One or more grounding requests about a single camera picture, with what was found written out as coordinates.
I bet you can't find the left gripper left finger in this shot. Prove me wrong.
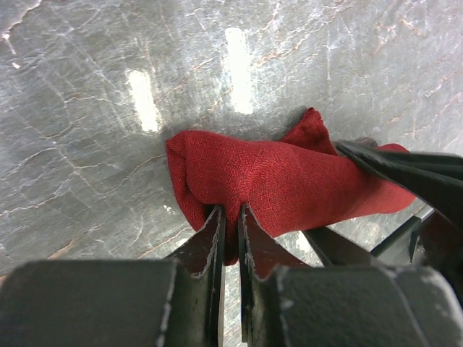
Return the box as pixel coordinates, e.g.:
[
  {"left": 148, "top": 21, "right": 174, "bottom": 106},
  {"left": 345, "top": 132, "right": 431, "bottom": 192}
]
[{"left": 1, "top": 206, "right": 226, "bottom": 346}]

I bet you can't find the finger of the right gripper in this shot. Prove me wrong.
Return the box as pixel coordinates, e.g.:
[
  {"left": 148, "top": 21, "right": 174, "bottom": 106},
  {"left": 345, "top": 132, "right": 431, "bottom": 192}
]
[
  {"left": 336, "top": 141, "right": 462, "bottom": 224},
  {"left": 302, "top": 229, "right": 383, "bottom": 267}
]

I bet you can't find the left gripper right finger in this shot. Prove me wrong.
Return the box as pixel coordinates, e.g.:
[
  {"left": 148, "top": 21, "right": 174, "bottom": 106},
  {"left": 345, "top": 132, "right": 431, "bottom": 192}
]
[{"left": 238, "top": 206, "right": 462, "bottom": 346}]

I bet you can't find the red cloth napkin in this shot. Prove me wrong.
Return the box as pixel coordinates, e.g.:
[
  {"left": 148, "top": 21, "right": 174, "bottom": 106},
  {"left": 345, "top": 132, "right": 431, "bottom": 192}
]
[{"left": 166, "top": 108, "right": 415, "bottom": 265}]

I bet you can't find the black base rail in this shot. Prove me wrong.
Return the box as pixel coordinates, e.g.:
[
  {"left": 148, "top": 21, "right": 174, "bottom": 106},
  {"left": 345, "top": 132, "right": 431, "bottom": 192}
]
[{"left": 368, "top": 205, "right": 463, "bottom": 275}]

